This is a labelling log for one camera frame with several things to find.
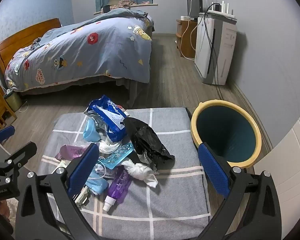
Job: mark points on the black television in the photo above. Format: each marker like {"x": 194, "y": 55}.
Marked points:
{"x": 193, "y": 2}

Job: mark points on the light blue plastic cup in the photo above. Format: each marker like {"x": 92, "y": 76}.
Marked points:
{"x": 90, "y": 130}

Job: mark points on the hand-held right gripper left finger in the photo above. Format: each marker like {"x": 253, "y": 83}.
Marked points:
{"x": 83, "y": 167}

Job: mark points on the dark cloth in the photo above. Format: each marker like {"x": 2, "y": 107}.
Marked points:
{"x": 36, "y": 42}

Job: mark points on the purple packet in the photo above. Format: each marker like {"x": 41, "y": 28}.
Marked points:
{"x": 70, "y": 152}

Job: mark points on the green bin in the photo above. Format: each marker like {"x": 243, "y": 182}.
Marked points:
{"x": 13, "y": 102}

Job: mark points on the wooden bed headboard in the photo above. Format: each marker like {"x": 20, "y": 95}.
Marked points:
{"x": 22, "y": 36}

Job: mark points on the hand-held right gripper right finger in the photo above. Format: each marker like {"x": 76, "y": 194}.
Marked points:
{"x": 213, "y": 170}

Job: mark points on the white router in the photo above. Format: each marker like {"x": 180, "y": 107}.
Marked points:
{"x": 226, "y": 11}

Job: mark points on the twisted white tissue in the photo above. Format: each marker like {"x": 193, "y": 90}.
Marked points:
{"x": 140, "y": 170}

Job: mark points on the black plastic bag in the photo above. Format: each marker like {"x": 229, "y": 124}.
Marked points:
{"x": 145, "y": 140}

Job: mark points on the bed with blue quilt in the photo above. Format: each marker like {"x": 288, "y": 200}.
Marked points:
{"x": 102, "y": 55}

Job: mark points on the blue snack bag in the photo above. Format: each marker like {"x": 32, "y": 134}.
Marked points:
{"x": 107, "y": 115}

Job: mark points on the white air purifier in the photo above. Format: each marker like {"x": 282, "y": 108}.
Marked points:
{"x": 225, "y": 45}

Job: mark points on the grey checked mat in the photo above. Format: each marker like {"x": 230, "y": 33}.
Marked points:
{"x": 170, "y": 200}

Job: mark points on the large white tissue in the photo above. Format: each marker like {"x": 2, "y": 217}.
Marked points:
{"x": 107, "y": 147}

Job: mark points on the white medicine box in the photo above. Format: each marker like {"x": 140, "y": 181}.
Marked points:
{"x": 82, "y": 197}

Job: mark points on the yellow rimmed teal trash bin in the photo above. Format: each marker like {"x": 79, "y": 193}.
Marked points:
{"x": 227, "y": 130}

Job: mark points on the wooden window sill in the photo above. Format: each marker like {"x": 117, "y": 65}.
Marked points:
{"x": 150, "y": 5}

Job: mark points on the grey bed skirt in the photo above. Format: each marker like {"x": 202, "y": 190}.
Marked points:
{"x": 102, "y": 87}

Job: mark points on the blue blister pack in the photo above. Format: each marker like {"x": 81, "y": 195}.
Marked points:
{"x": 117, "y": 156}

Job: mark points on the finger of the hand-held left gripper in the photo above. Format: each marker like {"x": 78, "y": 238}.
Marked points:
{"x": 2, "y": 134}
{"x": 20, "y": 153}

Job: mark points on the black adapter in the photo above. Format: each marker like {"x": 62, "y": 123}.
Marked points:
{"x": 216, "y": 6}

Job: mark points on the patterned cloth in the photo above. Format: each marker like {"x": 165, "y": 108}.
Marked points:
{"x": 127, "y": 3}

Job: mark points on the purple spray bottle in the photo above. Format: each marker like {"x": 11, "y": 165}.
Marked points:
{"x": 121, "y": 182}

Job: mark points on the white set-top box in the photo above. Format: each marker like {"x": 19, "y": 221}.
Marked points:
{"x": 188, "y": 18}

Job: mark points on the brown cardboard box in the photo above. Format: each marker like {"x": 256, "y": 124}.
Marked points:
{"x": 190, "y": 30}

